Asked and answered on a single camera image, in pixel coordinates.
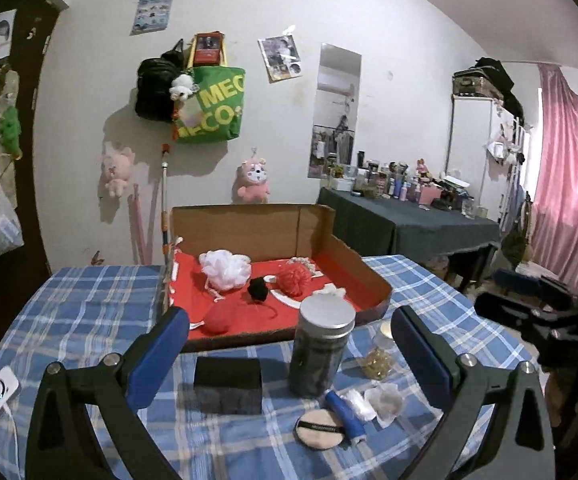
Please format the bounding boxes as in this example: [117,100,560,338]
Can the blue tube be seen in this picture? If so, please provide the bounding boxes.
[325,390,366,445]

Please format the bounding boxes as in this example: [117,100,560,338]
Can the white mesh bath pouf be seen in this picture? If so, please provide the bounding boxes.
[199,249,251,294]

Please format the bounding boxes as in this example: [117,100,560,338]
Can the black pompom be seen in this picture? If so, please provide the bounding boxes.
[246,276,269,304]

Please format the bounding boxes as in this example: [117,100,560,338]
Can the white fuzzy ball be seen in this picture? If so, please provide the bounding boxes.
[314,283,346,299]

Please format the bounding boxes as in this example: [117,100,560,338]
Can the red mesh pouf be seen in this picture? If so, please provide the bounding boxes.
[276,263,312,298]

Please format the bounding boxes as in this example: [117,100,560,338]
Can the white cotton pad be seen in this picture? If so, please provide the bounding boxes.
[341,389,377,424]

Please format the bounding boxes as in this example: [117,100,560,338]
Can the person right hand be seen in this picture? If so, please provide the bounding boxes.
[545,370,578,434]

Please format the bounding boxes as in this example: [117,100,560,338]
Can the crumpled tissue paper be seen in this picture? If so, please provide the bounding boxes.
[364,384,405,428]

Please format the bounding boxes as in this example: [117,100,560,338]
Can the black tin box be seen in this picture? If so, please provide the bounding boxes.
[193,356,263,415]

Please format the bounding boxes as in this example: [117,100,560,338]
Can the blue plaid tablecloth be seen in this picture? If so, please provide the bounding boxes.
[0,256,530,479]

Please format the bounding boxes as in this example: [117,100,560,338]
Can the small jar gold beads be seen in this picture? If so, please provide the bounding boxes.
[362,322,396,380]

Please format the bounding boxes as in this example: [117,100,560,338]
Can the dark wooden door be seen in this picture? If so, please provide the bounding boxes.
[0,0,59,341]

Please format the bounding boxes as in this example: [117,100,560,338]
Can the round makeup puff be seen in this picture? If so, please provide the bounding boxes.
[294,408,345,451]

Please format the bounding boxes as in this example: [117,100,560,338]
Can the pink curtain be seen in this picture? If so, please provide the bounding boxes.
[532,64,578,288]

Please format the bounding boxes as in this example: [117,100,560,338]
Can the red cardboard box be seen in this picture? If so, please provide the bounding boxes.
[165,204,392,352]

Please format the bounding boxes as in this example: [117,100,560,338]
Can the plastic bag on door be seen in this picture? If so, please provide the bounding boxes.
[0,185,24,257]

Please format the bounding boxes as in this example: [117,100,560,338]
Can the tall jar dark contents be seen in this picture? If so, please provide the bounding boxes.
[288,295,356,398]

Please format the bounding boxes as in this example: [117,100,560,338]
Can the white wardrobe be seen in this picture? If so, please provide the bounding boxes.
[445,96,525,224]

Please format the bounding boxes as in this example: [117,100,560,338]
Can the dark green side table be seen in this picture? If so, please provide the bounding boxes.
[317,188,500,263]

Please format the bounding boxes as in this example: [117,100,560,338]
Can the pink cat plush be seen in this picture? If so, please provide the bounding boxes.
[236,156,270,204]

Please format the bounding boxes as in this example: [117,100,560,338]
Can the green plush toy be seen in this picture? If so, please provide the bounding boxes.
[0,106,23,160]

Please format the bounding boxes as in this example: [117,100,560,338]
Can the green tote bag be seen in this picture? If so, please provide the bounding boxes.
[170,32,246,144]

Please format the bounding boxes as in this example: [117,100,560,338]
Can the blue calendar poster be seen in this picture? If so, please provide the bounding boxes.
[130,0,173,35]

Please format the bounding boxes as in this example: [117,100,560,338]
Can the pink plush on wall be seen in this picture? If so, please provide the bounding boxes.
[102,148,135,198]

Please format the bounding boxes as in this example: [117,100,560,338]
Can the black bag on wall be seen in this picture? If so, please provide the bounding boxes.
[135,39,185,124]

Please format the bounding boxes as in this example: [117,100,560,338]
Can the wall mirror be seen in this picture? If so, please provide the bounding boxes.
[307,44,362,179]

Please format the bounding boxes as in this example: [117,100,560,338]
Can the photo poster on wall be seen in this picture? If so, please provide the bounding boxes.
[257,34,303,82]

